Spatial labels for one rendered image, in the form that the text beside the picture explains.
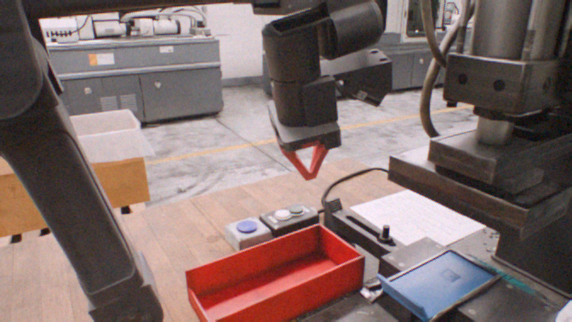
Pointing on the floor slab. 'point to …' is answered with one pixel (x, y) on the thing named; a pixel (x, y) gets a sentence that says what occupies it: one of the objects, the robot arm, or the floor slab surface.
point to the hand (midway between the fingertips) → (309, 174)
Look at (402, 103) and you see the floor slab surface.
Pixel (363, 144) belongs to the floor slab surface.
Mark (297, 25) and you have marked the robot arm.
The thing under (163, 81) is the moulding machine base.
